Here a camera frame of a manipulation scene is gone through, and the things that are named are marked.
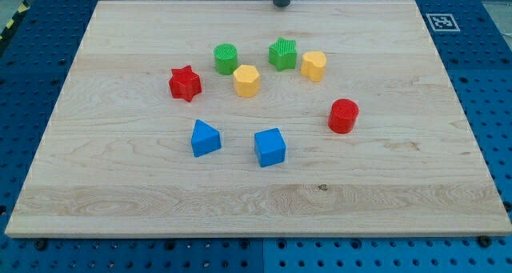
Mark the yellow hexagon block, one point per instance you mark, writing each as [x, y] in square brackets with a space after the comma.
[246, 81]

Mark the green star block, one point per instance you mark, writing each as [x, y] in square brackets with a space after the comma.
[283, 54]

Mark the red star block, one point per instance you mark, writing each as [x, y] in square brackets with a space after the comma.
[184, 83]

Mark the blue cube block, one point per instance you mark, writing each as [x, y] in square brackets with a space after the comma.
[269, 147]

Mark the blue triangle block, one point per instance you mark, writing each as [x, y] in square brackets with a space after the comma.
[205, 139]

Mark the green cylinder block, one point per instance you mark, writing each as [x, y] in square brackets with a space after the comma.
[225, 58]

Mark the yellow heart block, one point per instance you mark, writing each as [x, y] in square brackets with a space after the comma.
[314, 65]

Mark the red cylinder block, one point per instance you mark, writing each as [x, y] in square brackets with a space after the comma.
[343, 116]

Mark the light wooden board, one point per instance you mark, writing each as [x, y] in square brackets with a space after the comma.
[116, 161]

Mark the white fiducial marker tag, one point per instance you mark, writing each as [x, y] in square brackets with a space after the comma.
[442, 22]

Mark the yellow black hazard tape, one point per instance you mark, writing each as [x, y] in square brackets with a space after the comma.
[14, 23]

